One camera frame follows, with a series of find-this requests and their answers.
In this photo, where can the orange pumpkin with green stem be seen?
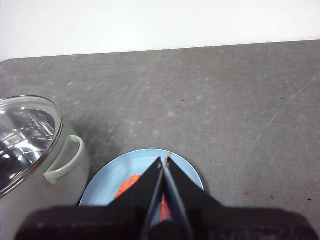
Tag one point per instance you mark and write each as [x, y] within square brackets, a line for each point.
[127, 186]

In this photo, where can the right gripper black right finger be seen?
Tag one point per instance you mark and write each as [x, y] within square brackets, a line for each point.
[185, 190]

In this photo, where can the glass lid with green knob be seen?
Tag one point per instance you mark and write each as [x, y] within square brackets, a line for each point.
[25, 140]

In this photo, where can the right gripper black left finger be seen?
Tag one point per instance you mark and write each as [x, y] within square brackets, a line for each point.
[142, 190]

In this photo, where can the blue round plate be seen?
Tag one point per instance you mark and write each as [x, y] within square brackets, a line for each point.
[112, 175]

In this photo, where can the pale green electric steamer pot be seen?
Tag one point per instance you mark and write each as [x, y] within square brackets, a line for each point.
[30, 200]

